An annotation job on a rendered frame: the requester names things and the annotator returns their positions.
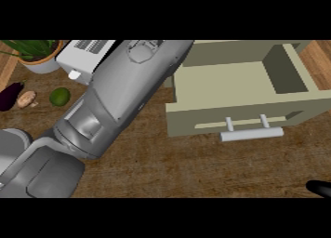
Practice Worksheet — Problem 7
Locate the white appliance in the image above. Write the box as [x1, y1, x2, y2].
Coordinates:
[54, 39, 118, 86]

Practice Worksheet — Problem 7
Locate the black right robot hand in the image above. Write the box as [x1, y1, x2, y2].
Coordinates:
[304, 179, 331, 199]

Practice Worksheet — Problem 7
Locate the pale green open drawer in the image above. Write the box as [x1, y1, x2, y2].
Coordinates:
[165, 43, 331, 138]

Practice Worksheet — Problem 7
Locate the dark purple eggplant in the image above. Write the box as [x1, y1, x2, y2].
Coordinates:
[0, 80, 28, 112]

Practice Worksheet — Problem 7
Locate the brown mushroom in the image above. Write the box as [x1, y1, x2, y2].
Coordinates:
[14, 90, 39, 109]

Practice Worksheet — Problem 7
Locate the grey drawer handle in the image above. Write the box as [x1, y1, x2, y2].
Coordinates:
[220, 113, 285, 142]

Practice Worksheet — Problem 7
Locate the potted green plant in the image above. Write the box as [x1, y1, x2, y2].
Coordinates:
[0, 39, 66, 74]

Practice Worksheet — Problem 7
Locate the green avocado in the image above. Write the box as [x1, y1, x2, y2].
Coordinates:
[48, 86, 72, 108]

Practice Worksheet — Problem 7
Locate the pale green cabinet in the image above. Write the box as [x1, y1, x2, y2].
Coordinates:
[160, 39, 313, 89]

